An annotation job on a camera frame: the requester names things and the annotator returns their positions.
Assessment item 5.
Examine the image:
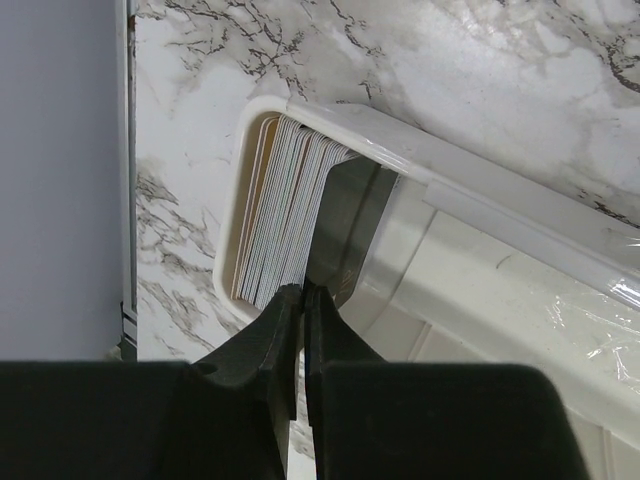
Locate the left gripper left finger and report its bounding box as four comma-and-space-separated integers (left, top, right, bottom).
1, 285, 302, 479

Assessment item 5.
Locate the aluminium frame rail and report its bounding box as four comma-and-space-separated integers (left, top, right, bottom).
115, 0, 137, 361

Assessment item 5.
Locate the stack of cards in tray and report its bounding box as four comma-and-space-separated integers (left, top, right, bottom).
231, 115, 359, 309

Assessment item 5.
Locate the white rectangular tray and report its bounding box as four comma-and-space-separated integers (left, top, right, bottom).
213, 96, 639, 479

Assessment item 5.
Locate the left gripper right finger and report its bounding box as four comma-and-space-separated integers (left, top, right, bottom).
304, 286, 580, 479

